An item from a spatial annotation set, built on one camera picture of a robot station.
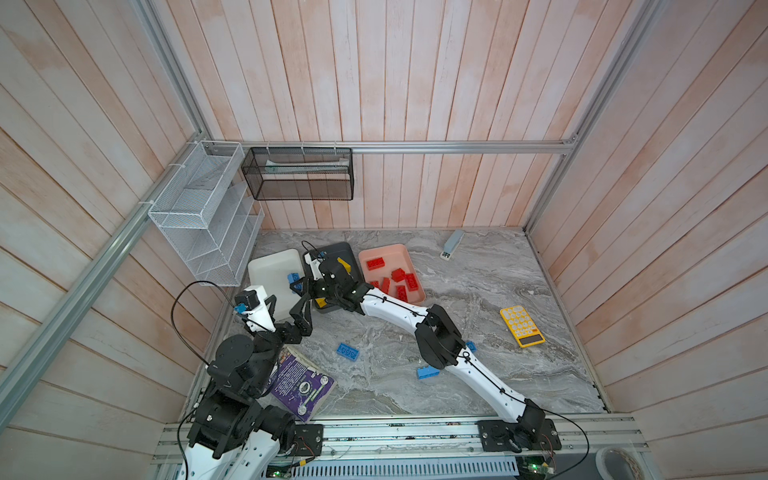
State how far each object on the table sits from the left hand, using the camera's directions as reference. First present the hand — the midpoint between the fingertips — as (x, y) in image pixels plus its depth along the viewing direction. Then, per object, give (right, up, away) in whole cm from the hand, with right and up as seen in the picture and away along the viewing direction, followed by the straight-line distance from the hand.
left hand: (294, 302), depth 64 cm
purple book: (-3, -25, +15) cm, 30 cm away
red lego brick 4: (+17, +1, +37) cm, 41 cm away
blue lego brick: (-8, +4, +26) cm, 27 cm away
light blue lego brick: (+32, -22, +17) cm, 43 cm away
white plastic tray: (-21, +4, +43) cm, 48 cm away
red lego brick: (+17, +8, +43) cm, 47 cm away
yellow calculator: (+64, -13, +27) cm, 71 cm away
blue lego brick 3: (+47, -17, +24) cm, 55 cm away
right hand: (-9, +1, +26) cm, 28 cm away
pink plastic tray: (+23, +5, +43) cm, 49 cm away
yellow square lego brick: (+1, -4, +23) cm, 24 cm away
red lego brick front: (+26, -2, +36) cm, 44 cm away
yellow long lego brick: (+7, +6, +43) cm, 44 cm away
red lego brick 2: (+31, +1, +39) cm, 50 cm away
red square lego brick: (+26, +4, +39) cm, 47 cm away
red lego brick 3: (+21, 0, +36) cm, 42 cm away
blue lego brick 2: (+9, -18, +24) cm, 31 cm away
